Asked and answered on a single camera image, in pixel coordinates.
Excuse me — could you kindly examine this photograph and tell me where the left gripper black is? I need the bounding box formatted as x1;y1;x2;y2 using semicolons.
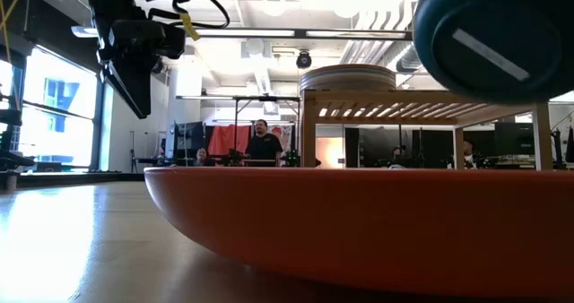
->
83;0;161;121

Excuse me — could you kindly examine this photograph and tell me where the pink plate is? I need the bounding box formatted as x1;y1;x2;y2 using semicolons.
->
300;64;397;77

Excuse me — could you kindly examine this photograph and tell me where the orange plate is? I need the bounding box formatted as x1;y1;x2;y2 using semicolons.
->
143;166;574;300

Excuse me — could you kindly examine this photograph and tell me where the blue plate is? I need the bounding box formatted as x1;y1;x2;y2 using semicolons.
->
412;0;574;106

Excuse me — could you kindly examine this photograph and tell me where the wooden slatted shelf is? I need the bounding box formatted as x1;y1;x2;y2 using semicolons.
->
300;89;554;172

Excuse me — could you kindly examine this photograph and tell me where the thin tripod stand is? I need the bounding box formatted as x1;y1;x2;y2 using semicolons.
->
128;130;140;173

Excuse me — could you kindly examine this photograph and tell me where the large glass window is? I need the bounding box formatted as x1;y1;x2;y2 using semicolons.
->
0;45;105;172

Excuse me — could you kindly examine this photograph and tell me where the person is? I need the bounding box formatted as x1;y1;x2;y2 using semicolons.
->
461;140;477;169
387;144;407;169
192;147;216;168
245;118;284;168

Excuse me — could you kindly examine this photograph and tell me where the red cloth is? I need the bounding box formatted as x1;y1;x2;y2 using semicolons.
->
206;124;252;157

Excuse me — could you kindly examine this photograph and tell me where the overhead light bar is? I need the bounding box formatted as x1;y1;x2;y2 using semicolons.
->
70;24;414;42

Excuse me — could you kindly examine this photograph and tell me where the black equipment stand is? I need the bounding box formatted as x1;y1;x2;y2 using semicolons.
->
0;91;37;173

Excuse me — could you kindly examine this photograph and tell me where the black partition panel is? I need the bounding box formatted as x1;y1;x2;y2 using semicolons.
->
344;126;455;169

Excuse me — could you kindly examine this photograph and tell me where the black floor stand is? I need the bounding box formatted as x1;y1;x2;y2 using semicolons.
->
552;127;565;169

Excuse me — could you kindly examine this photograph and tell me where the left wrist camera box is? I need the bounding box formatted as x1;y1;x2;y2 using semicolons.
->
109;19;187;61

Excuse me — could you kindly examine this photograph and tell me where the yellow cable tag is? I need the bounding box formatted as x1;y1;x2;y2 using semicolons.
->
178;12;202;42

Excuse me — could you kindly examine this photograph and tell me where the black aluminium rig frame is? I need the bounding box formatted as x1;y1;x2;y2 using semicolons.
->
17;172;145;188

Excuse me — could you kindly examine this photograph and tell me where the black camera cable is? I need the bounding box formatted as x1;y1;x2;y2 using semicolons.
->
147;0;231;30

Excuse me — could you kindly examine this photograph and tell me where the black metal frame stand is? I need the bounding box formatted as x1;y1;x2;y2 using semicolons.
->
176;94;302;168

